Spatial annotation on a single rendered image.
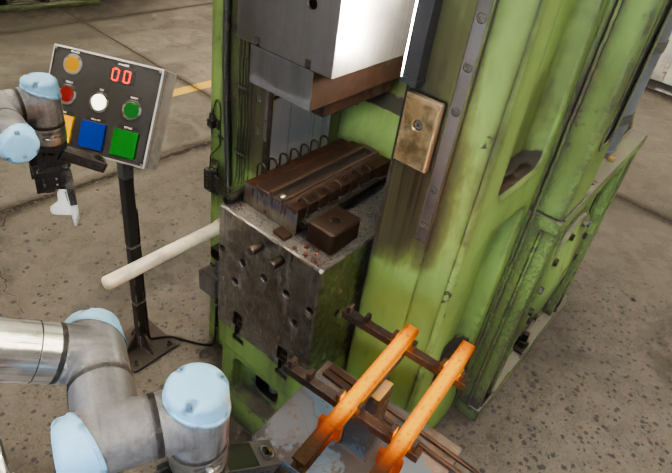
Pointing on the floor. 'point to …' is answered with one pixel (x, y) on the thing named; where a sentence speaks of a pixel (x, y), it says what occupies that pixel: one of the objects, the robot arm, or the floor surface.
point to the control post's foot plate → (149, 354)
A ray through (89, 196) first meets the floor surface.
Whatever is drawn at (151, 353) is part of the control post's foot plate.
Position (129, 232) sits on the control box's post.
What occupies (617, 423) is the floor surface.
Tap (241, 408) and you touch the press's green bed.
